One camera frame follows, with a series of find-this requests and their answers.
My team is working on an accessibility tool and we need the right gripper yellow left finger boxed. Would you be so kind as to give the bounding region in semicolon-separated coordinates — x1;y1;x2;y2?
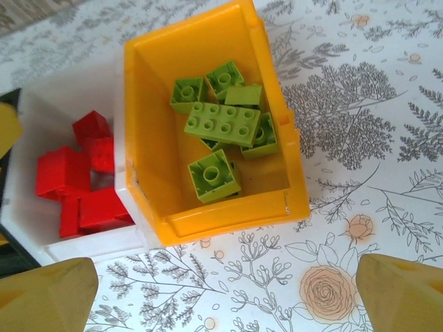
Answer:
0;257;100;332

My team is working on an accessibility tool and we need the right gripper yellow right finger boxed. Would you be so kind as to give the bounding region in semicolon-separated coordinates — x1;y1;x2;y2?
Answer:
356;253;443;332

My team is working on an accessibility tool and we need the red lego brick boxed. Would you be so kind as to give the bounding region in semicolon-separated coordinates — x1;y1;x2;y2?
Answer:
71;109;112;148
82;136;116;174
35;145;93;200
78;186;134;236
58;193;82;239

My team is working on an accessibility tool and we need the long green lego brick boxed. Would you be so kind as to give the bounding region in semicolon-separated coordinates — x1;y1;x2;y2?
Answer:
183;101;262;149

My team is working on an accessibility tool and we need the white plastic bin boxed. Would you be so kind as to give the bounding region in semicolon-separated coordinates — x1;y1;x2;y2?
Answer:
0;84;150;267

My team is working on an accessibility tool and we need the orange plastic bin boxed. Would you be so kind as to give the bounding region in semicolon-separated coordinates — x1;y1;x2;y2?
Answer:
123;0;311;247

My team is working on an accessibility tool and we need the floral patterned tablecloth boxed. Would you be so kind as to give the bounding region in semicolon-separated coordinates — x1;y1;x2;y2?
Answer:
0;0;443;332

